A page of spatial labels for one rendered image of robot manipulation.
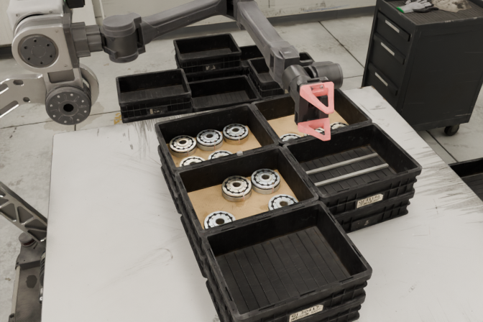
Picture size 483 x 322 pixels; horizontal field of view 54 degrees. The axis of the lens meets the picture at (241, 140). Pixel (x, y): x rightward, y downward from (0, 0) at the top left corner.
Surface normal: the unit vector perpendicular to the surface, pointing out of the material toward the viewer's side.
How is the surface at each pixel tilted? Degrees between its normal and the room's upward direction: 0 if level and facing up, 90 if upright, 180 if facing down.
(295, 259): 0
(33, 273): 0
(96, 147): 0
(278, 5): 90
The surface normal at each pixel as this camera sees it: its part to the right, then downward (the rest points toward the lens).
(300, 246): 0.00, -0.79
